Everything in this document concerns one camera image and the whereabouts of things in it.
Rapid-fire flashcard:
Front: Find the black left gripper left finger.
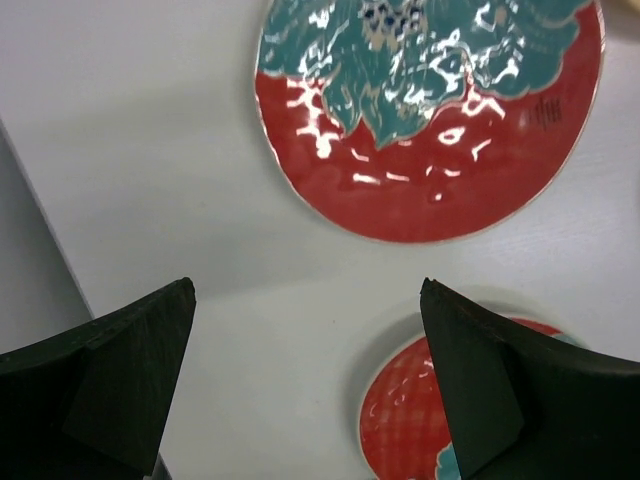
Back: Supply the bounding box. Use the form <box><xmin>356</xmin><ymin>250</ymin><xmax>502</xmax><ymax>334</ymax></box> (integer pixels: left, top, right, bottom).
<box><xmin>1</xmin><ymin>278</ymin><xmax>196</xmax><ymax>479</ymax></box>

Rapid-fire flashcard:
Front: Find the red teal floral plate lower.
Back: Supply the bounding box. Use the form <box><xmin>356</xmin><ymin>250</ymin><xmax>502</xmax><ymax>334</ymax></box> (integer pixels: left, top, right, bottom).
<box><xmin>357</xmin><ymin>314</ymin><xmax>589</xmax><ymax>480</ymax></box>

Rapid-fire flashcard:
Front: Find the red teal floral plate upper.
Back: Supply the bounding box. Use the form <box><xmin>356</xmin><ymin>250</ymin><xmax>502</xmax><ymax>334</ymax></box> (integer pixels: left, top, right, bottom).
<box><xmin>255</xmin><ymin>1</ymin><xmax>605</xmax><ymax>244</ymax></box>

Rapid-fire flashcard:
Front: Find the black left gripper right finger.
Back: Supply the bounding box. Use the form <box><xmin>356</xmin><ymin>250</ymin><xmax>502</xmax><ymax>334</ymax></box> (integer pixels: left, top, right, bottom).
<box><xmin>420</xmin><ymin>279</ymin><xmax>639</xmax><ymax>479</ymax></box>

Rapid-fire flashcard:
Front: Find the red teal floral plate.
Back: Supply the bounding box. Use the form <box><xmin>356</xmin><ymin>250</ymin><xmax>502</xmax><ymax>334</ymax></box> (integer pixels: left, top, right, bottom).
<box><xmin>357</xmin><ymin>314</ymin><xmax>589</xmax><ymax>480</ymax></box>
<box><xmin>255</xmin><ymin>1</ymin><xmax>605</xmax><ymax>244</ymax></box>

